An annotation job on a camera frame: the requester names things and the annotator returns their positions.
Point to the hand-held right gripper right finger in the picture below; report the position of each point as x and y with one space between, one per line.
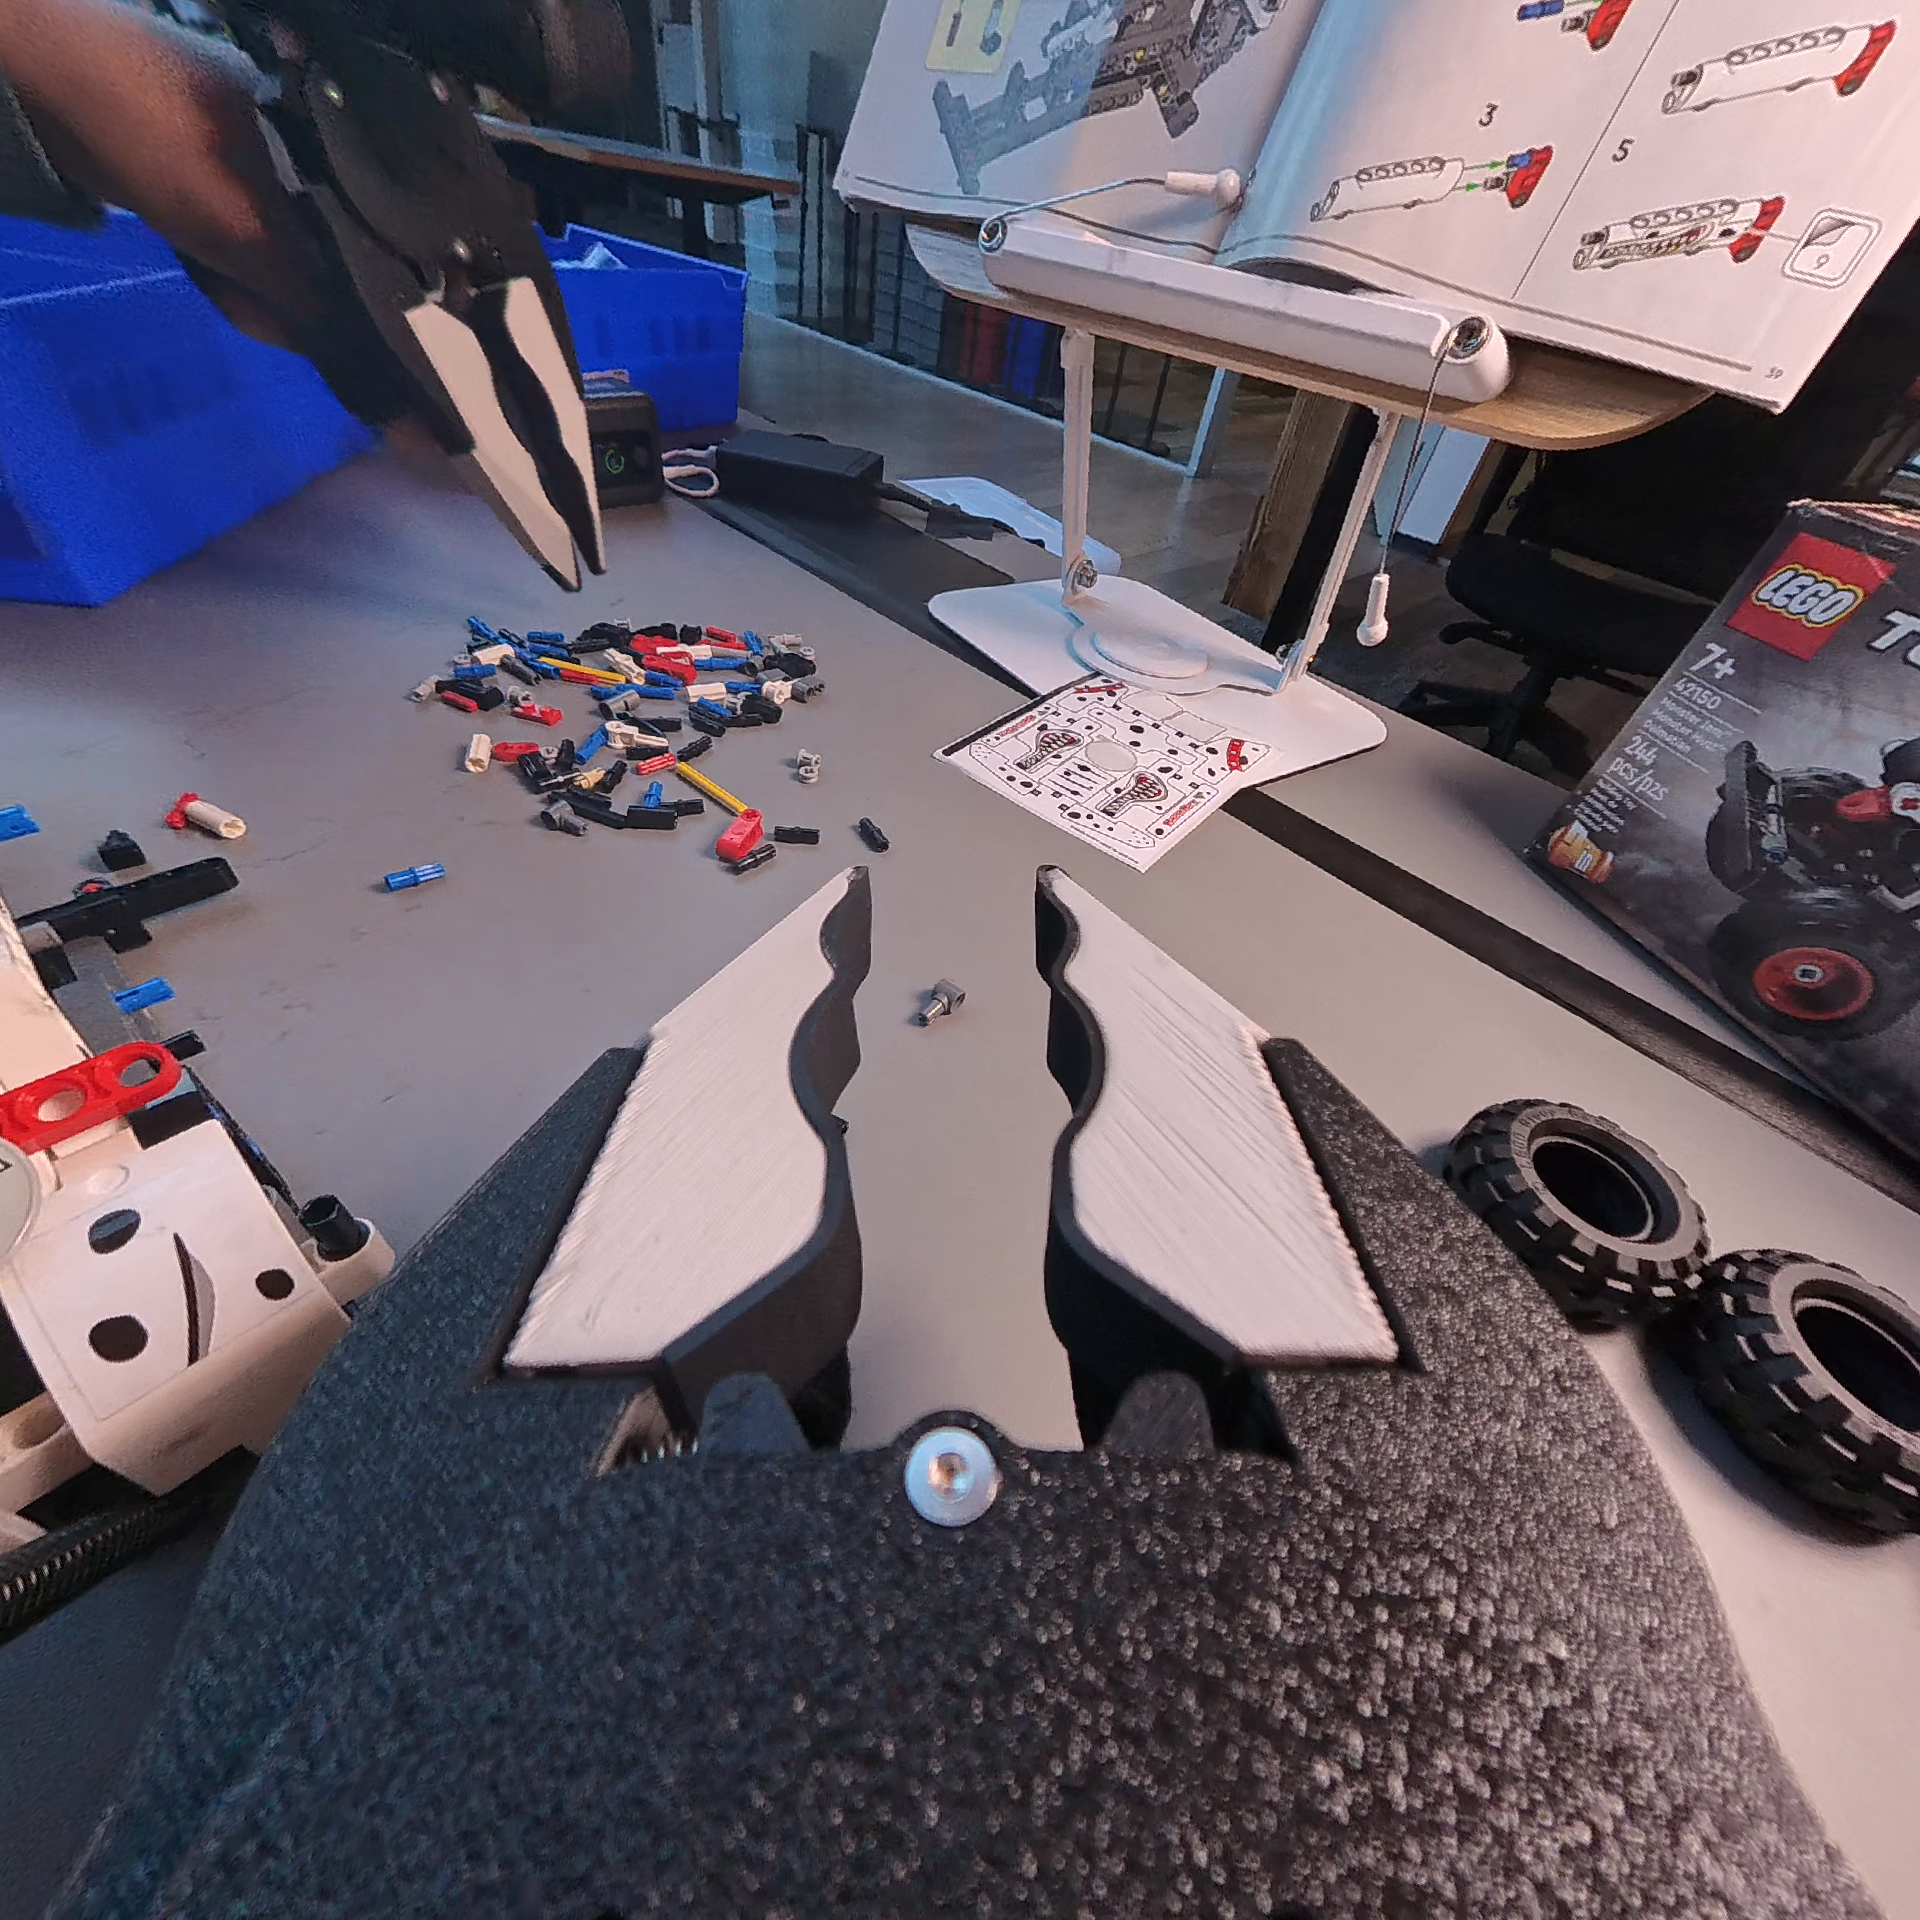
1214 1201

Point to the background wooden table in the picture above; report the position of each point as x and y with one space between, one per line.
645 158

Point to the pale flat object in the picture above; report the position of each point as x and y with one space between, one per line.
991 507

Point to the pile of small brick parts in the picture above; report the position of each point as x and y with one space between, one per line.
631 705

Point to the white printed sticker sheet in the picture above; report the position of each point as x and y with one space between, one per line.
1110 765

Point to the small black brick connector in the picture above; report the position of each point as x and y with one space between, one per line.
121 851

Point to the black rubber toy tyre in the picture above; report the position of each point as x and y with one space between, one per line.
1741 1380
1501 1171

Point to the small black action camera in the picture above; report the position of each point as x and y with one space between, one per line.
623 451

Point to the white book stand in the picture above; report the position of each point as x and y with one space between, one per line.
1155 630

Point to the white tube connector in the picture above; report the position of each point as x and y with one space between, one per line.
222 818

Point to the red and blue panels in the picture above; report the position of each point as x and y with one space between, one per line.
999 344

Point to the grey desk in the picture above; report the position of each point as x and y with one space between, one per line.
450 1020

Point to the brick set cardboard box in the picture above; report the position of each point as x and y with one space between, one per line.
1770 781

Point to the black office chair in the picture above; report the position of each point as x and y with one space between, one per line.
1544 601

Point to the black power adapter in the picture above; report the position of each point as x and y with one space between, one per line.
795 473

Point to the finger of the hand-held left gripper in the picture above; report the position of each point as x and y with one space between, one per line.
472 404
554 390

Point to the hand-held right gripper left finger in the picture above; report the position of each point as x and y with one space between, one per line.
691 1201

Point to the blue plastic bin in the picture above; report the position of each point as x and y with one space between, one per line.
661 331
135 421

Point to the white spotted brick truck model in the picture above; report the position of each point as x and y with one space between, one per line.
151 1275

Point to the instruction booklet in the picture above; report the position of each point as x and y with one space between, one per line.
1651 150

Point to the dark grey brick piece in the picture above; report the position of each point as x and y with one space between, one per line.
938 1001

